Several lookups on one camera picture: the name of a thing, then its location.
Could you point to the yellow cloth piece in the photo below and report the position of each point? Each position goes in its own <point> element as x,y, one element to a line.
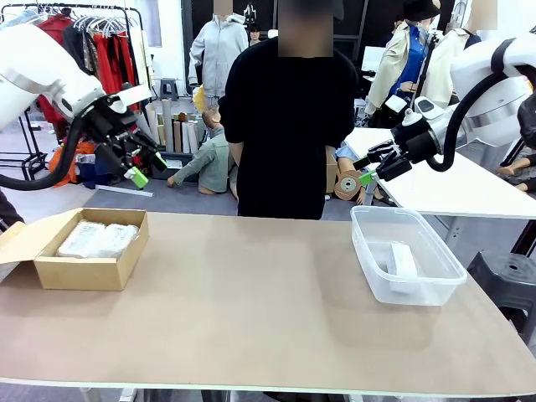
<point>200,96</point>

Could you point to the white floor strip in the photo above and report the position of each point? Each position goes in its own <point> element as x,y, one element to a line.
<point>125,191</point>

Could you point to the grey plastic stool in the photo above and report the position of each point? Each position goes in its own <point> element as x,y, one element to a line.
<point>169,88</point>

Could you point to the mannequin cream jacket navy shirt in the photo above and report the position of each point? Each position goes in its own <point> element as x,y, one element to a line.
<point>444,63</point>

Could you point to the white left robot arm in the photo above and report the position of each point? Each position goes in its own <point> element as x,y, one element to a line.
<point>25,67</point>

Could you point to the black hanging garment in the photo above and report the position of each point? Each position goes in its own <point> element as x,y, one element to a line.
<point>77,46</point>

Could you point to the person in black shirt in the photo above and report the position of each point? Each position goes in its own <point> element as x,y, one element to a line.
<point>293,125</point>

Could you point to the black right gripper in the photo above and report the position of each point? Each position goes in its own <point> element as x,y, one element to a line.
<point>419,144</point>

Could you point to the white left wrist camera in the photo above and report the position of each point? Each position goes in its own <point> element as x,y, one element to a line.
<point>134,95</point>

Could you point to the mannequin beige jacket blue shirt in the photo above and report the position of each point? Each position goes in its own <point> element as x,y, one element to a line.
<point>398,75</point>

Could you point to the bubble-wrapped clock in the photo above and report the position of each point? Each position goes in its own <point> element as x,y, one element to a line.
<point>121,238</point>
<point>81,240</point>

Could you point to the black tripod pole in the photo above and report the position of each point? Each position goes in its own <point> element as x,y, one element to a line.
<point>423,75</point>

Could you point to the orange cloth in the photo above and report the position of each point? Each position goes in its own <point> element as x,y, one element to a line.
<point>86,147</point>

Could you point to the cream hanging garment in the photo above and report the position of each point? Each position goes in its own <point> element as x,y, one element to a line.
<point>144,58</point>

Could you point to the brown paper spool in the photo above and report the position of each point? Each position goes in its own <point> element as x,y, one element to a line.
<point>348,185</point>

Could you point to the black metal clothes rack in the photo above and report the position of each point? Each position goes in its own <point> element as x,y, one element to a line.
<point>37,159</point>

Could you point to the white unwrapped alarm clock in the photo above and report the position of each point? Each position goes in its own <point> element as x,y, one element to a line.
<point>403,259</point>

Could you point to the mannequin in grey hoodie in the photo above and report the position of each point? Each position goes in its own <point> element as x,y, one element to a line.
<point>218,46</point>

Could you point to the white paper roll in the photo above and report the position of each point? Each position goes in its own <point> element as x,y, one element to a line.
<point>185,136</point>

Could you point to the red hanging coat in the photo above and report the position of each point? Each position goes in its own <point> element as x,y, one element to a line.
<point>56,23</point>

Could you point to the red hanging dress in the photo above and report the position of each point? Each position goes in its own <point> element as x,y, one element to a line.
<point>109,58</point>

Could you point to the clear plastic container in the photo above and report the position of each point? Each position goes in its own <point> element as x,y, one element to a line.
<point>419,293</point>

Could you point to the open cardboard box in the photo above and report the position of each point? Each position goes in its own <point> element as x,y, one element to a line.
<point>84,276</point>

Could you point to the lying mannequin light blue cloth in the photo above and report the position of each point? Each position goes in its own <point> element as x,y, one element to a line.
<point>345,157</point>

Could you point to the white monitor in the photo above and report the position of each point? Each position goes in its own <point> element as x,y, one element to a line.
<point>372,58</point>

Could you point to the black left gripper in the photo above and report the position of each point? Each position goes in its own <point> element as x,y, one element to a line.
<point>109,125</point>

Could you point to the white background table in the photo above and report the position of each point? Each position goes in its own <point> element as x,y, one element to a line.
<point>439,192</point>

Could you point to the black storage bin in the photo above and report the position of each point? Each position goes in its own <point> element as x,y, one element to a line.
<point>180,165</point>

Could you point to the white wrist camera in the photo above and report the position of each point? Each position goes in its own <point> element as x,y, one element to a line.
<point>134,95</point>
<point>398,104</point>

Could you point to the bystander dark sleeve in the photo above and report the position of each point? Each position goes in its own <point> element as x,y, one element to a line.
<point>8,209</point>

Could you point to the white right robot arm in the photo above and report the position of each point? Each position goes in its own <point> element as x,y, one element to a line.
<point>494,84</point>

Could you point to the grey paper roll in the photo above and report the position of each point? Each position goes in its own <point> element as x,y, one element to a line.
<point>167,125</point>

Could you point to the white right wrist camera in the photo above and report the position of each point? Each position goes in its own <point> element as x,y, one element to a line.
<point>398,104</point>

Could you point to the brown paper roll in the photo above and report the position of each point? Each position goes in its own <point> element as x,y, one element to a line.
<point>177,136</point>

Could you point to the black stand leg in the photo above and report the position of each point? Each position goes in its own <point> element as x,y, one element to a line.
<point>525,238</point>

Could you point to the brown background carton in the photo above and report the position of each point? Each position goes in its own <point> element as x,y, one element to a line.
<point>330,171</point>

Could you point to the person's right forearm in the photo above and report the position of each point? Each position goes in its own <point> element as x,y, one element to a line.
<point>235,151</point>

